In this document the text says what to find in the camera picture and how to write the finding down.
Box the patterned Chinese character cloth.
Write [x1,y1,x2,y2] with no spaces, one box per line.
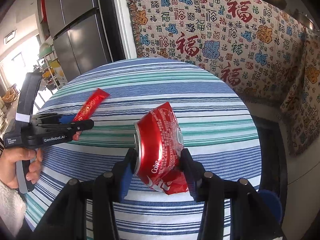
[127,0,319,154]

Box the dark floor mat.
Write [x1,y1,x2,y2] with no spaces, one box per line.
[249,114,288,198]

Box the metal lidded pot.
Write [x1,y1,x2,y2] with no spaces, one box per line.
[291,9,319,33]

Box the kitchen storage rack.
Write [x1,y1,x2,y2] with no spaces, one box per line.
[34,42,67,91]

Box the blue trash bin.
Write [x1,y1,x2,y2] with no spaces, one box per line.
[258,190,283,224]

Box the person's left hand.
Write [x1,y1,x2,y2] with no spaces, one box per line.
[0,147,43,190]

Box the blue striped tablecloth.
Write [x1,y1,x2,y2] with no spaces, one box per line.
[25,58,261,239]

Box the stainless steel refrigerator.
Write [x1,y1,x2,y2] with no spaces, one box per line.
[45,0,113,81]

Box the red sachet packet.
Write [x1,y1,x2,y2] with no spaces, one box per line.
[71,87,111,142]

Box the crushed red cola can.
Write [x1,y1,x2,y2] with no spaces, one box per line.
[135,102,188,195]

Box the white fuzzy sleeve forearm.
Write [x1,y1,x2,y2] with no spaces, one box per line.
[1,181,27,237]

